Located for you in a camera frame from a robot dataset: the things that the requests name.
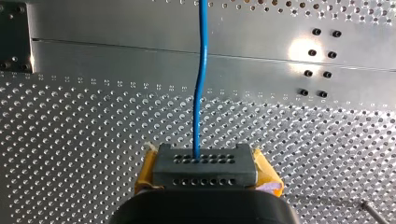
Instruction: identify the blue cable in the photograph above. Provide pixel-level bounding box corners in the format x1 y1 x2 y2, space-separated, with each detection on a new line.
151 0 259 189

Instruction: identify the metal post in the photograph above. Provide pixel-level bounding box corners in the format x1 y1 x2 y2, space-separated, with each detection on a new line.
361 200 390 224

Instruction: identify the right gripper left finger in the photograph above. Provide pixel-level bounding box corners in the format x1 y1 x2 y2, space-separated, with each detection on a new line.
134 141 165 196

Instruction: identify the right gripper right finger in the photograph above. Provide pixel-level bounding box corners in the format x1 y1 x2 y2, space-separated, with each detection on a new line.
247 147 285 198

